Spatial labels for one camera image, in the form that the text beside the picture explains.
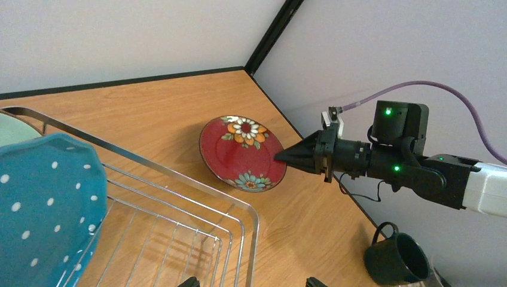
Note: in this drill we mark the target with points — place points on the black frame post right rear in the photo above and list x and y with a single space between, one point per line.
272 34

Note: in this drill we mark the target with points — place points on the wire metal dish rack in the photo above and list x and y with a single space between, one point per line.
161 227

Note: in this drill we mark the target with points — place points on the dark green cup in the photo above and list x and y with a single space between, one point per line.
395 258

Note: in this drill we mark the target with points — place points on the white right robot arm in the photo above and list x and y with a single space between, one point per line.
394 155

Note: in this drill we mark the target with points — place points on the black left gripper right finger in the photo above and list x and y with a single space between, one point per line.
314 282

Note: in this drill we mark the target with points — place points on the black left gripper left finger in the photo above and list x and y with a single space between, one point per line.
190 282

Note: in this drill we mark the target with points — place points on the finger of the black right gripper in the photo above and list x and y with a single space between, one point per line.
301 155

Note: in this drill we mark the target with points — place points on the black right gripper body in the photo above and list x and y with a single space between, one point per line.
332 154

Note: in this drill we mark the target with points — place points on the dark red plate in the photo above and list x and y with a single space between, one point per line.
240 151

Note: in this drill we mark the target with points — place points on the blue polka dot plate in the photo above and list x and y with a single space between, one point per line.
53 201

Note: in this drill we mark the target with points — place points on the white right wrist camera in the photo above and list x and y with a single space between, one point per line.
331 119

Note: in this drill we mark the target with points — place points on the light green round plate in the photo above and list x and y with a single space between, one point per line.
15 130

